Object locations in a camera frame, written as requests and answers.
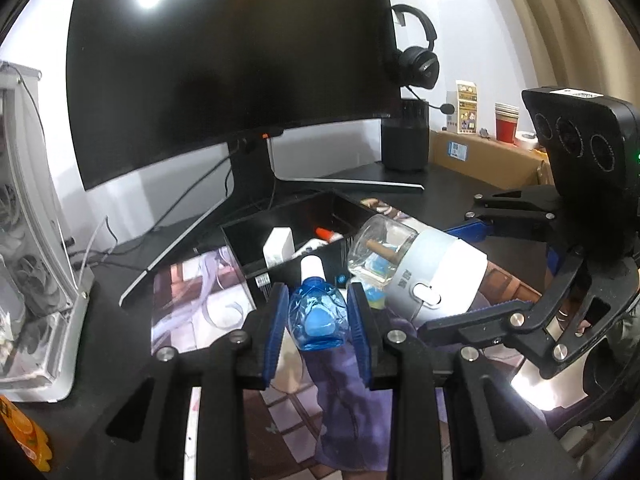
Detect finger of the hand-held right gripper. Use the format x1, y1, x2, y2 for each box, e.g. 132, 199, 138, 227
444, 184, 568, 243
417, 245, 640, 381

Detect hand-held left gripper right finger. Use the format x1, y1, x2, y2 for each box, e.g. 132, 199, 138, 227
346, 282, 571, 480

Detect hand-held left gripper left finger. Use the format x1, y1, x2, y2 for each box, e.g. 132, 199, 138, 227
65, 282, 291, 480

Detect blue transparent bottle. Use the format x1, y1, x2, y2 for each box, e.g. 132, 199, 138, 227
287, 255, 351, 352

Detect white device with glass jar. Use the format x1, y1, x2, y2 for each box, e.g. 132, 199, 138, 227
346, 214, 488, 326

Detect white charger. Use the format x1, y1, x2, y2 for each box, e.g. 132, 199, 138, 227
263, 227, 295, 268

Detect white tube orange cap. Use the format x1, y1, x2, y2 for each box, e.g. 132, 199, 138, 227
292, 226, 347, 261

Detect black cardboard box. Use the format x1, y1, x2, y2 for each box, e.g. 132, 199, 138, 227
221, 190, 388, 316

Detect person's right hand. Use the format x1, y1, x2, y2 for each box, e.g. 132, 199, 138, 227
545, 297, 596, 343

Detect brown cardboard box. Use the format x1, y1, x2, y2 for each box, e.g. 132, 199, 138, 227
431, 130, 553, 188

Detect stack of red paper cups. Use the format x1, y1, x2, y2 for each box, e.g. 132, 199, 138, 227
495, 102, 521, 143

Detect printed desk mat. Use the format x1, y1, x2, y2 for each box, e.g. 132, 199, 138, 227
150, 195, 551, 480

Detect black cylindrical speaker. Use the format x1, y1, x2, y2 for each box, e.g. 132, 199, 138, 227
381, 99, 431, 172

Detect beige curtain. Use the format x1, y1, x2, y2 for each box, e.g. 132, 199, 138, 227
487, 0, 640, 111

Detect yellow printed box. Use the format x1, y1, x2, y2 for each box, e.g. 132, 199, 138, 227
446, 80, 478, 134

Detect black monitor stand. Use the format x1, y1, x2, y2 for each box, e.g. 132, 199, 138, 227
119, 127, 426, 308

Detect black headset with microphone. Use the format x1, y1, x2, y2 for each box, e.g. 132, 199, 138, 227
382, 4, 457, 115

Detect white computer case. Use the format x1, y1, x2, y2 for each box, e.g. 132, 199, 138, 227
0, 60, 96, 403

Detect black curved monitor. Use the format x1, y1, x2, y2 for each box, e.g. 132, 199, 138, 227
65, 0, 393, 192

